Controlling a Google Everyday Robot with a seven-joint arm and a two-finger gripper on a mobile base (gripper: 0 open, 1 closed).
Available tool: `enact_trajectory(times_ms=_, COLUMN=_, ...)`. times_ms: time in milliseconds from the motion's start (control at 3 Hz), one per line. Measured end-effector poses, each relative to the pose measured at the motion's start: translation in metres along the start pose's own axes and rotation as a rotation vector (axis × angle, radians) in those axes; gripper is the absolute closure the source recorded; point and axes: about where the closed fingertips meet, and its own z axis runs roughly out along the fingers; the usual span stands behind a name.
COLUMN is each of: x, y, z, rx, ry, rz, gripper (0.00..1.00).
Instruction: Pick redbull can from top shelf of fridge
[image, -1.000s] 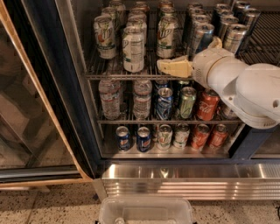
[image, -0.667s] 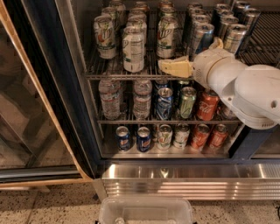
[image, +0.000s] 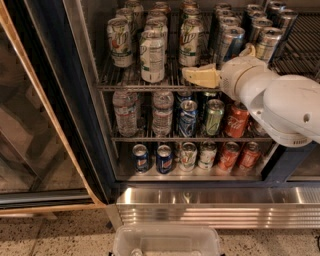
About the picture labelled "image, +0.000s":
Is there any middle wire shelf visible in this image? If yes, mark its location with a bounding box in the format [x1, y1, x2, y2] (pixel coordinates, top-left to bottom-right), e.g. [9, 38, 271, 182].
[111, 129, 271, 142]

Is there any front left 7up can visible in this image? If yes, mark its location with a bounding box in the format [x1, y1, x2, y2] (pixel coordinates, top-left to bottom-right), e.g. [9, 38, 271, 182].
[107, 18, 133, 68]

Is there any wire shelf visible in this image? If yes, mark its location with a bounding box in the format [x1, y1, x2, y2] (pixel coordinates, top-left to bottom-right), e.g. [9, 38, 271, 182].
[111, 129, 271, 142]
[97, 11, 320, 92]

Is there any left 7up can bottom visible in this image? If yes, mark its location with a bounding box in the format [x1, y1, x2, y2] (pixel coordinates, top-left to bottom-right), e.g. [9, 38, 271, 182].
[179, 142, 197, 171]

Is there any blue pepsi can middle shelf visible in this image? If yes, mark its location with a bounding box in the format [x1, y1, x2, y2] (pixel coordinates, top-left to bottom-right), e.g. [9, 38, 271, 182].
[178, 100, 198, 138]

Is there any top wire shelf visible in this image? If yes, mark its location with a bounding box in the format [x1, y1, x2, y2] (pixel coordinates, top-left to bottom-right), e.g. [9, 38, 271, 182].
[97, 11, 320, 92]

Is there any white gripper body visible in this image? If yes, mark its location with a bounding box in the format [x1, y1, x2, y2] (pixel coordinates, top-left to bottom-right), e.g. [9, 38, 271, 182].
[219, 56, 279, 102]

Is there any coke can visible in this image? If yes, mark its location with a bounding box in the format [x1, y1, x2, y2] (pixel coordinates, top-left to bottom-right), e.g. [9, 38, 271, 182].
[218, 142, 240, 172]
[237, 142, 261, 170]

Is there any right 7up can bottom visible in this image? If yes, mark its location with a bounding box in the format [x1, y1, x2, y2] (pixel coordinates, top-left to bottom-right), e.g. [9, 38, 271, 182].
[198, 141, 217, 170]

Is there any water bottle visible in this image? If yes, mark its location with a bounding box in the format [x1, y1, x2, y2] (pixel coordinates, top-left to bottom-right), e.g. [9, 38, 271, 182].
[112, 90, 137, 137]
[152, 91, 174, 137]

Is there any front right 7up can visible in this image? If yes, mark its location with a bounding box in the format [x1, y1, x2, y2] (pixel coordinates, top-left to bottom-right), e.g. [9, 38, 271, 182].
[179, 18, 203, 67]

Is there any glass fridge door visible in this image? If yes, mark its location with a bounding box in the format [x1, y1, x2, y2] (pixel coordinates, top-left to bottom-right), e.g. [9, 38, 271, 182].
[0, 0, 112, 215]

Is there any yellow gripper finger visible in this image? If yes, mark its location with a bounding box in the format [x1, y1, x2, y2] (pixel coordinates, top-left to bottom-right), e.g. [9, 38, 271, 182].
[182, 64, 220, 88]
[239, 43, 256, 57]

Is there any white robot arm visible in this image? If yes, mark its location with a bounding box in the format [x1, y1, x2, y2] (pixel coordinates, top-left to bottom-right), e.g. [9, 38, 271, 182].
[182, 44, 320, 147]

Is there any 7up can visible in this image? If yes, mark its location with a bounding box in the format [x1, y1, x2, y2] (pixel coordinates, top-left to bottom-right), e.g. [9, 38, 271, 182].
[179, 18, 203, 67]
[179, 142, 197, 171]
[107, 18, 133, 68]
[198, 141, 217, 170]
[140, 30, 165, 83]

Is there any left water bottle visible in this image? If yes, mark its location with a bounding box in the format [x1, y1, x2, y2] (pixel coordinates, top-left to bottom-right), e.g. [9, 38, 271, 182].
[112, 90, 137, 137]

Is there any redbull can row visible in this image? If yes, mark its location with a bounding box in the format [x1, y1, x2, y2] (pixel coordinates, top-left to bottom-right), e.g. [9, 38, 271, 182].
[218, 17, 240, 33]
[245, 17, 273, 44]

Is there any left coke can bottom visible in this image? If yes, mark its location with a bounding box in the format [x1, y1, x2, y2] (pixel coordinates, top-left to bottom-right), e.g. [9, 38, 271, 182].
[218, 142, 240, 172]

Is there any green can middle shelf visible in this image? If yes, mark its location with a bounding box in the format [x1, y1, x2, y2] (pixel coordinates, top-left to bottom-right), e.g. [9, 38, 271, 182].
[205, 99, 225, 136]

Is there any right water bottle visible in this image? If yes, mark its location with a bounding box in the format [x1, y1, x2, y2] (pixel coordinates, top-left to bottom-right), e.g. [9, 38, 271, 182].
[152, 91, 174, 137]

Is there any right pepsi can bottom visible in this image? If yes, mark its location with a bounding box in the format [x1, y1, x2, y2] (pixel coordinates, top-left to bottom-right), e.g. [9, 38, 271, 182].
[156, 145, 173, 174]

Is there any front middle 7up can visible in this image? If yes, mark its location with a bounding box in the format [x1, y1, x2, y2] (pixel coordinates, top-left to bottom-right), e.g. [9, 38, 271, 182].
[140, 30, 165, 83]

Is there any pepsi can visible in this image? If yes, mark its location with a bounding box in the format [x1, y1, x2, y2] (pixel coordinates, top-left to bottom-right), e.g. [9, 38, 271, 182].
[156, 145, 173, 174]
[132, 144, 149, 173]

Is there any stainless fridge base panel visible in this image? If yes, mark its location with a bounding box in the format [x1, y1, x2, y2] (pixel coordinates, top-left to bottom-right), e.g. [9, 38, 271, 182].
[116, 187, 320, 229]

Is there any right coke can bottom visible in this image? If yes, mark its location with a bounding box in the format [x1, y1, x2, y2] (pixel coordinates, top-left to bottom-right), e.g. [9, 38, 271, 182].
[237, 142, 261, 170]

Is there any clear plastic bin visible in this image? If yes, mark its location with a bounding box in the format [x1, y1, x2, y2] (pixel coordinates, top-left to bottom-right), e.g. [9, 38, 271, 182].
[112, 224, 221, 256]

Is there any red coke can middle shelf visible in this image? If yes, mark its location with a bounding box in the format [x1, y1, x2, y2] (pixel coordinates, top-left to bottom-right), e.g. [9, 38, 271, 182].
[224, 101, 250, 138]

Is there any left pepsi can bottom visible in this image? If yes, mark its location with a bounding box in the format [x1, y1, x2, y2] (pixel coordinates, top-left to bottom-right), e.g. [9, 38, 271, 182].
[132, 144, 149, 173]

